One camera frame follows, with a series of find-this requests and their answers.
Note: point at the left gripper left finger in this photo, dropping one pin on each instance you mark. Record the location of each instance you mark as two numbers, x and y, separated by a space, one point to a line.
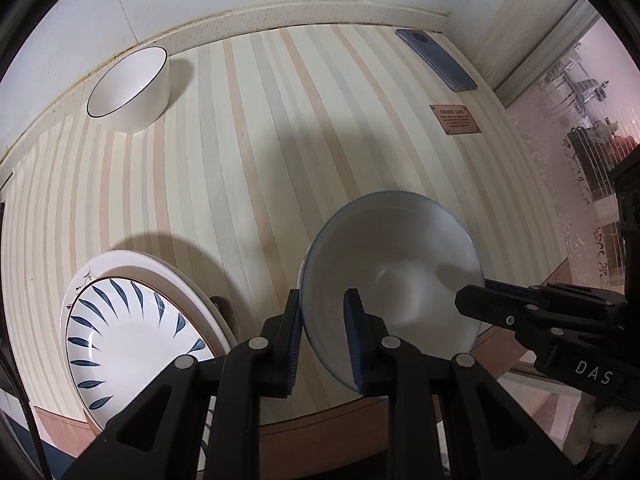
264 366

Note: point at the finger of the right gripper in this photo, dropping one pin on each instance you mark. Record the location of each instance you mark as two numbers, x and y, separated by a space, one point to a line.
505 304

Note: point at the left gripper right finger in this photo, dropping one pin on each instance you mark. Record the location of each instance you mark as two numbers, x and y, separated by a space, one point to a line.
384 365

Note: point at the white bowl coloured spots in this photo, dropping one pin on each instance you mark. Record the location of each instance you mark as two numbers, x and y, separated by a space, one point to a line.
408 257

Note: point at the blue striped plate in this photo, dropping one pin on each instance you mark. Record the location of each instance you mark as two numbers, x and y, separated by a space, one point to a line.
119 336

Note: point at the white floral plate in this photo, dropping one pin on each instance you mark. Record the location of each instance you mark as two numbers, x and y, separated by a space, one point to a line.
161 276

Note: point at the white bowl dark rim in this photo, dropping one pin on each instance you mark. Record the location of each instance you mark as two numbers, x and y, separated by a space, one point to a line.
133 93

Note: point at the white gloved right hand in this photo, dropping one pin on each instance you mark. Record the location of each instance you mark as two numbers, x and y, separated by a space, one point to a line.
595 423

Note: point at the frosted glass sliding door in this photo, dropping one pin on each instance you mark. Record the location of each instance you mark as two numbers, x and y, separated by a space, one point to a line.
579 120

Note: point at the small brown card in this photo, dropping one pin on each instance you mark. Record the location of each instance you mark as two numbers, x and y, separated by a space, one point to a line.
455 120

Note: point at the striped cat tablecloth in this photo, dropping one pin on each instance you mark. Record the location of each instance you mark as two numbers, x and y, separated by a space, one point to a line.
267 135

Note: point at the blue smartphone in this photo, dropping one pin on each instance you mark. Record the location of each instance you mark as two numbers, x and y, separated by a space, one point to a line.
435 56

